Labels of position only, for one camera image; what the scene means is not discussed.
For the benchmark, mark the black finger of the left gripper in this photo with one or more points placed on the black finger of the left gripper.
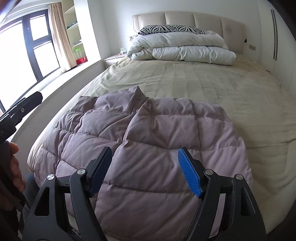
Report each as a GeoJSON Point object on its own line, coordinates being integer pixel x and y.
{"type": "Point", "coordinates": [15, 114]}

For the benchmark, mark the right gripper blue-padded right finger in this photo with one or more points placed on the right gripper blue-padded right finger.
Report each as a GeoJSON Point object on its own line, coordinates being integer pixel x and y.
{"type": "Point", "coordinates": [227, 208]}

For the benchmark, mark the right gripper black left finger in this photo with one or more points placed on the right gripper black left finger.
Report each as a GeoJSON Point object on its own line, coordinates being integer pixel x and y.
{"type": "Point", "coordinates": [62, 209]}

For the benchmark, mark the mauve quilted puffer coat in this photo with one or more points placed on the mauve quilted puffer coat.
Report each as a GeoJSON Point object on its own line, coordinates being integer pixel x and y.
{"type": "Point", "coordinates": [144, 195]}

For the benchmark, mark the person's left hand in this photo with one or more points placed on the person's left hand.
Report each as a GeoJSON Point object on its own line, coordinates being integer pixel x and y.
{"type": "Point", "coordinates": [17, 178]}

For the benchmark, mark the black framed window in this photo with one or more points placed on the black framed window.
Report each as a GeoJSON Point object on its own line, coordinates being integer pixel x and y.
{"type": "Point", "coordinates": [28, 56]}

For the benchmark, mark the beige curtain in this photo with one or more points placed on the beige curtain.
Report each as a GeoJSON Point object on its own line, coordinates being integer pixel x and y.
{"type": "Point", "coordinates": [60, 39]}

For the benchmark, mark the red box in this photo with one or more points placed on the red box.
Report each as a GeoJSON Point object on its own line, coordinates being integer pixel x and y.
{"type": "Point", "coordinates": [81, 60]}

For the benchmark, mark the green stool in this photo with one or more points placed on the green stool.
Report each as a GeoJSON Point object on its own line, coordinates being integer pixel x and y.
{"type": "Point", "coordinates": [78, 53]}

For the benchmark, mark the white built-in shelf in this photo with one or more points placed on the white built-in shelf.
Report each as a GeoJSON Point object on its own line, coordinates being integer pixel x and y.
{"type": "Point", "coordinates": [71, 25]}

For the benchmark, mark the white nightstand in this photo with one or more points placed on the white nightstand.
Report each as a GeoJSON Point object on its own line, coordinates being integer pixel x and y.
{"type": "Point", "coordinates": [113, 59]}

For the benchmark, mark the beige bed with sheet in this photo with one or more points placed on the beige bed with sheet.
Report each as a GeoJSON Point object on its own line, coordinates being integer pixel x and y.
{"type": "Point", "coordinates": [262, 111]}

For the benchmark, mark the white folded duvet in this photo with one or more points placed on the white folded duvet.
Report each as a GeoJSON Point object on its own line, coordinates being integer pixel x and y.
{"type": "Point", "coordinates": [182, 46]}

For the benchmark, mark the beige padded headboard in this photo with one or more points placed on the beige padded headboard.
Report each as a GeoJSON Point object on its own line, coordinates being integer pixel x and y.
{"type": "Point", "coordinates": [233, 32]}

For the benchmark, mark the zebra print pillow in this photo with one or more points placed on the zebra print pillow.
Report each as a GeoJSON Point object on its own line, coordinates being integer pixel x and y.
{"type": "Point", "coordinates": [153, 29]}

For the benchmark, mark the wall power socket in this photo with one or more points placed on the wall power socket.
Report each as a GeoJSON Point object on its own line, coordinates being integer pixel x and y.
{"type": "Point", "coordinates": [252, 47]}

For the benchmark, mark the white wardrobe with black handles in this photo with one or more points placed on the white wardrobe with black handles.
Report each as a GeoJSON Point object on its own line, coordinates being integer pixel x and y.
{"type": "Point", "coordinates": [277, 54]}

